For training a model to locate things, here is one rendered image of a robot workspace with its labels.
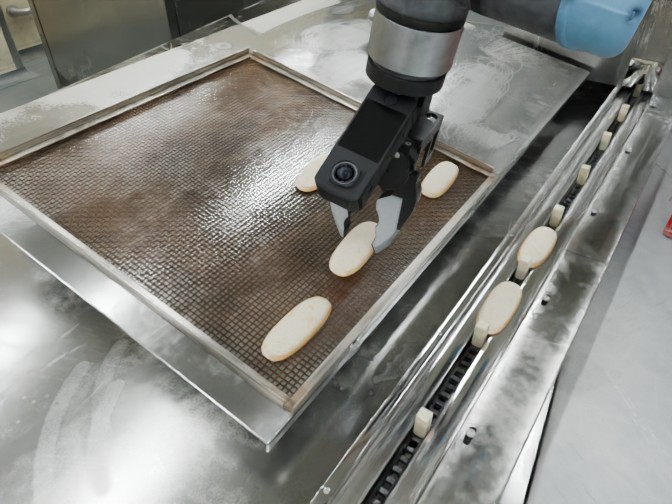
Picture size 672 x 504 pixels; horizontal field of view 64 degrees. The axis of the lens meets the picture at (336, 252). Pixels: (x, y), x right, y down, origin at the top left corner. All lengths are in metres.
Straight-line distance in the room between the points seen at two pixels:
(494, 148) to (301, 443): 0.57
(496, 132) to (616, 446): 0.54
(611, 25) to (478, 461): 0.37
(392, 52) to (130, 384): 0.45
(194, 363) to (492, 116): 0.68
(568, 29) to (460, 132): 0.53
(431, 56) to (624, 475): 0.43
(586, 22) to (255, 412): 0.41
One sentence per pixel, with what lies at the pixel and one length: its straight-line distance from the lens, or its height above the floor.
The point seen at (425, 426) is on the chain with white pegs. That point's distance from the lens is 0.55.
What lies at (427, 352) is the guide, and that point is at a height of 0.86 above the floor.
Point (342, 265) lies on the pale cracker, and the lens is 0.58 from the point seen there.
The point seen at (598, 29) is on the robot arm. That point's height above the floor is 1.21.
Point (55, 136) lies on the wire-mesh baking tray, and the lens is 0.83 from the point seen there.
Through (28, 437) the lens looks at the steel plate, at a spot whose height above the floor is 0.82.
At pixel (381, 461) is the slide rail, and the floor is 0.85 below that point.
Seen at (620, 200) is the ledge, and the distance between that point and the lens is 0.92.
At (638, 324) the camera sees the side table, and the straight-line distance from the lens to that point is 0.78.
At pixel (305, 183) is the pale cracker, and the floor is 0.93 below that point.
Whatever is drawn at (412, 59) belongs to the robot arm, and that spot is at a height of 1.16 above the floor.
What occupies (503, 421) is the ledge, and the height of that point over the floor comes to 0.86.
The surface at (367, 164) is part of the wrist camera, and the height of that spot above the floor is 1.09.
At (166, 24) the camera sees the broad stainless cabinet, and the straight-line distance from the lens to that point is 2.34.
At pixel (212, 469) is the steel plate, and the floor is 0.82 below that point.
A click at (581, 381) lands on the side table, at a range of 0.68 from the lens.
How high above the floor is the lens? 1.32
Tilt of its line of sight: 40 degrees down
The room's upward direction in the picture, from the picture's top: straight up
